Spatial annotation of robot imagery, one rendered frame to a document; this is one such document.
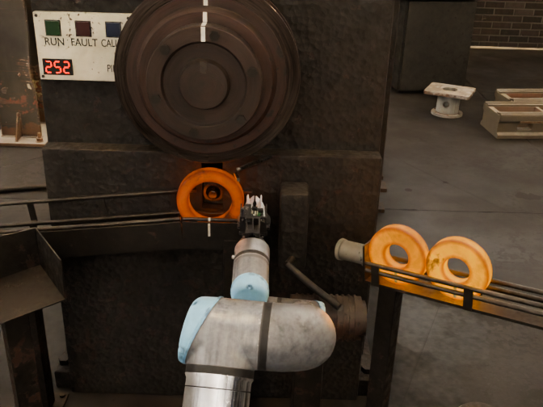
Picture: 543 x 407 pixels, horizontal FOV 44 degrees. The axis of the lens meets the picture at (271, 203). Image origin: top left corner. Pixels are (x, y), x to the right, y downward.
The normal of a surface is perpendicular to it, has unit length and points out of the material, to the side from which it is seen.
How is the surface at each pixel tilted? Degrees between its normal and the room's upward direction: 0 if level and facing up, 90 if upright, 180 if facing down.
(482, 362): 0
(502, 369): 0
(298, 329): 47
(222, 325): 42
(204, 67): 90
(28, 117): 90
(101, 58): 90
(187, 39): 90
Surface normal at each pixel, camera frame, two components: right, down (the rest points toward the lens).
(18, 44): -0.07, 0.38
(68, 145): 0.03, -0.91
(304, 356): 0.52, 0.39
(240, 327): -0.01, -0.37
